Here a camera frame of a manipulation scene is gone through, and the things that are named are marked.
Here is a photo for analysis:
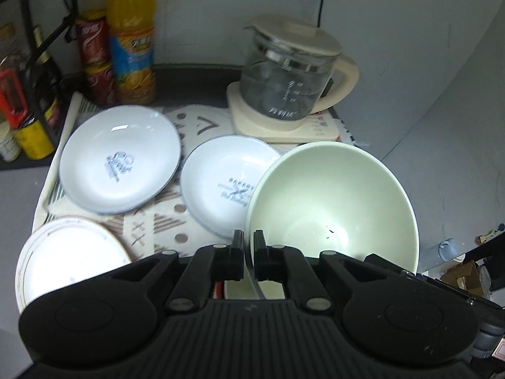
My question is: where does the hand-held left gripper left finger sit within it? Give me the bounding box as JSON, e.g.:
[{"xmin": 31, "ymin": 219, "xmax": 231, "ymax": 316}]
[{"xmin": 107, "ymin": 229, "xmax": 246, "ymax": 312}]

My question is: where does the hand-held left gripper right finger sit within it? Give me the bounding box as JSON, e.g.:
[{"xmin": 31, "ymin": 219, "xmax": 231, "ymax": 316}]
[{"xmin": 252, "ymin": 229, "xmax": 388, "ymax": 313}]

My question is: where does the small white printed plate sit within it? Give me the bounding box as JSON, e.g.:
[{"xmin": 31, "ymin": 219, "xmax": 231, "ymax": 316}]
[{"xmin": 180, "ymin": 135, "xmax": 282, "ymax": 240}]

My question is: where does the pale green bowl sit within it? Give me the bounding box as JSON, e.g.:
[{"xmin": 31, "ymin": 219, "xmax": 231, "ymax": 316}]
[{"xmin": 245, "ymin": 141, "xmax": 419, "ymax": 282}]

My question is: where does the large white printed plate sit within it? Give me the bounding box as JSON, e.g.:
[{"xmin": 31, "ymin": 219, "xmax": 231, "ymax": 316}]
[{"xmin": 59, "ymin": 105, "xmax": 182, "ymax": 216}]

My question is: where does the cream plate brown rim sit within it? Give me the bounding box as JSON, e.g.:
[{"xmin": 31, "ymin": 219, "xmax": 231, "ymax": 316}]
[{"xmin": 15, "ymin": 215, "xmax": 133, "ymax": 312}]

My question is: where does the cardboard box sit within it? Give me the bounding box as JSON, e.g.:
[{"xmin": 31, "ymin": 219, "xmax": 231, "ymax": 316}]
[{"xmin": 441, "ymin": 260, "xmax": 492, "ymax": 299}]

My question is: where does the pale blue tube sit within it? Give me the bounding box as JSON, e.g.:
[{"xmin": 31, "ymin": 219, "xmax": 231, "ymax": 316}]
[{"xmin": 425, "ymin": 238, "xmax": 458, "ymax": 271}]

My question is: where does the patterned table mat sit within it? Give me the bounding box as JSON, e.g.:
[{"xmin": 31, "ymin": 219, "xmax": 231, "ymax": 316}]
[{"xmin": 33, "ymin": 92, "xmax": 367, "ymax": 269}]

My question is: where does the cream kettle base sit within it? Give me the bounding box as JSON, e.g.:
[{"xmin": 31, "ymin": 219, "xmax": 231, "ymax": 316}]
[{"xmin": 226, "ymin": 81, "xmax": 341, "ymax": 145}]

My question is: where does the red drink can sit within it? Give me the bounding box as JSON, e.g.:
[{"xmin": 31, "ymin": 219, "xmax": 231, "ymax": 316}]
[
  {"xmin": 85, "ymin": 62, "xmax": 118, "ymax": 107},
  {"xmin": 75, "ymin": 9, "xmax": 113, "ymax": 68}
]

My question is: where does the orange juice bottle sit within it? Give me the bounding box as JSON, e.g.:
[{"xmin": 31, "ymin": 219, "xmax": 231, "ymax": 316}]
[{"xmin": 106, "ymin": 0, "xmax": 157, "ymax": 106}]

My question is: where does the small white bottle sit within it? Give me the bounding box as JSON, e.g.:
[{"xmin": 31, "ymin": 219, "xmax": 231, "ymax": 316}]
[{"xmin": 0, "ymin": 122, "xmax": 21, "ymax": 162}]

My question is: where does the dark sauce bottle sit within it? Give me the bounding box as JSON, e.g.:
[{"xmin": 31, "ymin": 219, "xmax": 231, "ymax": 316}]
[{"xmin": 32, "ymin": 26, "xmax": 62, "ymax": 124}]

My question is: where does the black metal rack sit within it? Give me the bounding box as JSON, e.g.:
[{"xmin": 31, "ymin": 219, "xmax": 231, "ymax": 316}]
[{"xmin": 0, "ymin": 0, "xmax": 80, "ymax": 171}]

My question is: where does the glass kettle cream handle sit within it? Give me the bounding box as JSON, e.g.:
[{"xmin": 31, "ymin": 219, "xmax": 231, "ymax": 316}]
[{"xmin": 239, "ymin": 14, "xmax": 360, "ymax": 121}]

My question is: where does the cooking oil bottle red handle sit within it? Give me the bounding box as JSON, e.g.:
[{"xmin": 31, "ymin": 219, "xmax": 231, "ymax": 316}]
[{"xmin": 0, "ymin": 67, "xmax": 55, "ymax": 161}]

